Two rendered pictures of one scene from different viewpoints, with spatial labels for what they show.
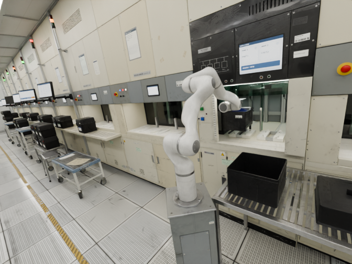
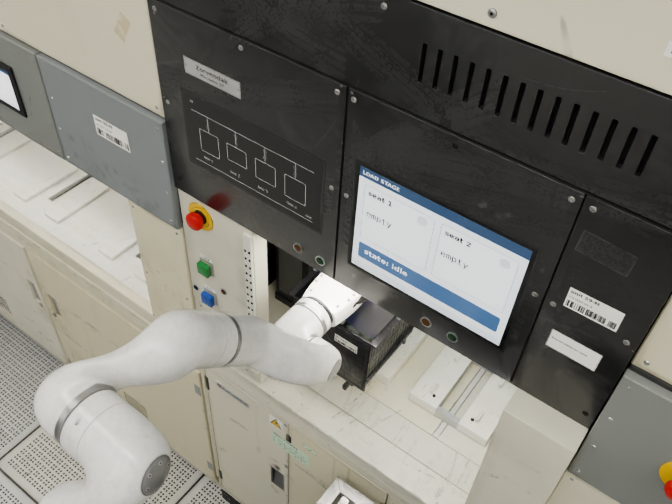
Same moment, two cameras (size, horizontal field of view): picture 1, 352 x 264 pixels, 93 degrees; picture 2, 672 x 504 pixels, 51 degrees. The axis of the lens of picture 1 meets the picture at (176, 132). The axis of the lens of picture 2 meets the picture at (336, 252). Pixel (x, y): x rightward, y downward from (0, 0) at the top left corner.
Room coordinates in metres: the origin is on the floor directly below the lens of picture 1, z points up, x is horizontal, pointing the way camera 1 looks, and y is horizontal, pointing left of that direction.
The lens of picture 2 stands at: (0.56, -0.41, 2.34)
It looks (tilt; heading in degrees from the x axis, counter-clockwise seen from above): 46 degrees down; 352
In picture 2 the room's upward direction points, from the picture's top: 4 degrees clockwise
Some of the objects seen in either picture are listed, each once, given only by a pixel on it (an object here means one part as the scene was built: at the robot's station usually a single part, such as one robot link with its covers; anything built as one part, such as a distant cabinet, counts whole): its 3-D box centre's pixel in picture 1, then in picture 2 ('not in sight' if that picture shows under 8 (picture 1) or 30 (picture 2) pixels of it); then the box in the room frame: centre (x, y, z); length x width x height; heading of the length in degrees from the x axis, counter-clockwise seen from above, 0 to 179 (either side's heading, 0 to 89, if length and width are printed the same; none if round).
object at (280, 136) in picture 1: (271, 135); (467, 388); (1.47, -0.89, 0.89); 0.22 x 0.21 x 0.04; 139
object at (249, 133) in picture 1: (242, 132); (376, 333); (1.65, -0.68, 0.89); 0.22 x 0.21 x 0.04; 139
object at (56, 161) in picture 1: (79, 170); not in sight; (2.65, 1.73, 0.24); 0.97 x 0.52 x 0.48; 51
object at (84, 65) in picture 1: (101, 91); not in sight; (3.32, 1.31, 1.50); 1.52 x 0.99 x 3.00; 49
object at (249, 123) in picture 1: (237, 116); (355, 309); (1.57, -0.61, 1.10); 0.24 x 0.20 x 0.32; 49
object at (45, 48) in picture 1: (72, 95); not in sight; (4.31, 2.44, 1.50); 1.52 x 0.99 x 3.00; 49
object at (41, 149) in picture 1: (51, 153); not in sight; (3.77, 2.99, 0.24); 0.94 x 0.53 x 0.48; 48
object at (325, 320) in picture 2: not in sight; (310, 316); (1.44, -0.49, 1.23); 0.09 x 0.03 x 0.08; 49
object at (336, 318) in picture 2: not in sight; (330, 298); (1.49, -0.54, 1.23); 0.11 x 0.10 x 0.07; 139
